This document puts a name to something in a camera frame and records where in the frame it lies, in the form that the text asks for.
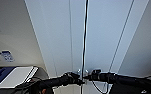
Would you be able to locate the white wardrobe door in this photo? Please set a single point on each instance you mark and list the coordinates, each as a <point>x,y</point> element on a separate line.
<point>57,30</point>
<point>104,30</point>

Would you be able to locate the white wardrobe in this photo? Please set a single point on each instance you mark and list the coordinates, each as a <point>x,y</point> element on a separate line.
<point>139,20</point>

